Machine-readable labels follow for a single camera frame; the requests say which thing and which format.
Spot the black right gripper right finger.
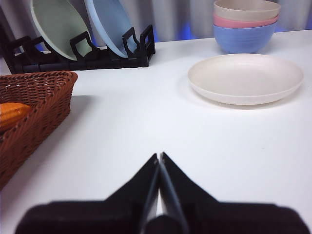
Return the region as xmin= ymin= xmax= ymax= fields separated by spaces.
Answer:
xmin=159 ymin=152 xmax=312 ymax=234

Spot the blue bowl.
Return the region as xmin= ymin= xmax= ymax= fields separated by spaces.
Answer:
xmin=212 ymin=21 xmax=277 ymax=54

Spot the pale green plate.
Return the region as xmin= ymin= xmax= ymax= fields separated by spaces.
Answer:
xmin=30 ymin=0 xmax=91 ymax=61

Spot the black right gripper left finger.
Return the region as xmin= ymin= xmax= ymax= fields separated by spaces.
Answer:
xmin=14 ymin=153 xmax=160 ymax=234

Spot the brown wicker basket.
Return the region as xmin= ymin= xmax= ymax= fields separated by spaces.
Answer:
xmin=0 ymin=70 xmax=78 ymax=191

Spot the cream bowl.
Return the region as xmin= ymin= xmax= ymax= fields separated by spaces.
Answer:
xmin=214 ymin=0 xmax=281 ymax=22

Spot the light blue plate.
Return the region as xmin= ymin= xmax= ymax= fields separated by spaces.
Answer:
xmin=84 ymin=0 xmax=138 ymax=59

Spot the black dish rack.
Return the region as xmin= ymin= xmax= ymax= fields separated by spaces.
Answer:
xmin=0 ymin=24 xmax=156 ymax=74

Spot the cream white plate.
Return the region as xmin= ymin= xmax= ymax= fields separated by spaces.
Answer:
xmin=187 ymin=53 xmax=305 ymax=105

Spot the grey curtain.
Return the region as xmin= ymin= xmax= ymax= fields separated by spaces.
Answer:
xmin=0 ymin=0 xmax=312 ymax=43

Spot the orange corn cob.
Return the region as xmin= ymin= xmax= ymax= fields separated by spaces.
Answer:
xmin=0 ymin=102 xmax=32 ymax=132

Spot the pink bowl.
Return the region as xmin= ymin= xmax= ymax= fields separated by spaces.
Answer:
xmin=212 ymin=12 xmax=279 ymax=28

